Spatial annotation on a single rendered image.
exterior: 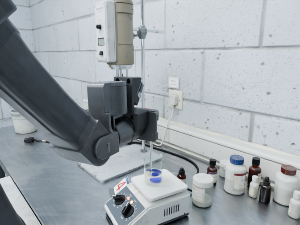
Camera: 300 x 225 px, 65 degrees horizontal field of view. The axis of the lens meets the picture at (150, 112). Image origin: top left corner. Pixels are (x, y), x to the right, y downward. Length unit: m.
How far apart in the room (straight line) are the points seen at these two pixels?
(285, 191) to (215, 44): 0.56
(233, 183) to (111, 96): 0.52
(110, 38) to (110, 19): 0.06
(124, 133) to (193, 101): 0.67
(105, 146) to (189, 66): 0.75
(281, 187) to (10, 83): 0.73
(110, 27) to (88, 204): 0.56
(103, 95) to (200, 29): 0.70
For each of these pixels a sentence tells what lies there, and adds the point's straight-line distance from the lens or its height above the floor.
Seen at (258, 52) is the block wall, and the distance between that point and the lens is 0.90.
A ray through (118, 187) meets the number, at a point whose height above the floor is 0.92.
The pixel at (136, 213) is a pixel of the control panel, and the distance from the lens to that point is 0.63.
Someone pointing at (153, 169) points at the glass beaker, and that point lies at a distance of 0.63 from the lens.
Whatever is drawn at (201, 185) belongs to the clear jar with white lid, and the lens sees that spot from 0.71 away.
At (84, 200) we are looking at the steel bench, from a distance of 0.79.
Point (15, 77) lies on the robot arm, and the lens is 0.29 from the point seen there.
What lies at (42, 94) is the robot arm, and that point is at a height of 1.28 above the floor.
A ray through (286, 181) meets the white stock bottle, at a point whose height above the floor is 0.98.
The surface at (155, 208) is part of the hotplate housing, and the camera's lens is 0.63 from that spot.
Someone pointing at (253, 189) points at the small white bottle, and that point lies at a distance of 0.82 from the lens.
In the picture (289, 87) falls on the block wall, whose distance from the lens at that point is 0.87.
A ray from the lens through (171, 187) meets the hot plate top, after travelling 0.66.
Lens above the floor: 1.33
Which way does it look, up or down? 14 degrees down
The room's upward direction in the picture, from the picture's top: straight up
